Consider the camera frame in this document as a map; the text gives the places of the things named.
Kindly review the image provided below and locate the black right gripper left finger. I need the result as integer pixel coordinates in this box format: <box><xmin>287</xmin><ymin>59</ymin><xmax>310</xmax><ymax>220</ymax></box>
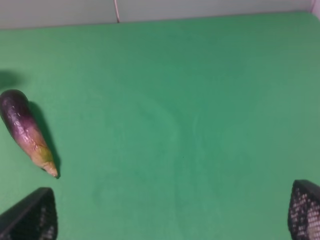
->
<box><xmin>0</xmin><ymin>187</ymin><xmax>58</xmax><ymax>240</ymax></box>

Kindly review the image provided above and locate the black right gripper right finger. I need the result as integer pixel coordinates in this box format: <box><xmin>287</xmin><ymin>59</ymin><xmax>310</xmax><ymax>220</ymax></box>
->
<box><xmin>287</xmin><ymin>179</ymin><xmax>320</xmax><ymax>240</ymax></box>

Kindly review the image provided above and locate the purple eggplant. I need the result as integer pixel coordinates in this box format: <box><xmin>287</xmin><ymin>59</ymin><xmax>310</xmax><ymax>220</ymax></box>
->
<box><xmin>0</xmin><ymin>89</ymin><xmax>58</xmax><ymax>178</ymax></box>

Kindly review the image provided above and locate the green table cloth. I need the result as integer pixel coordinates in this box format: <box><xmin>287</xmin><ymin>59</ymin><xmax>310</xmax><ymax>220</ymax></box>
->
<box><xmin>0</xmin><ymin>12</ymin><xmax>320</xmax><ymax>240</ymax></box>

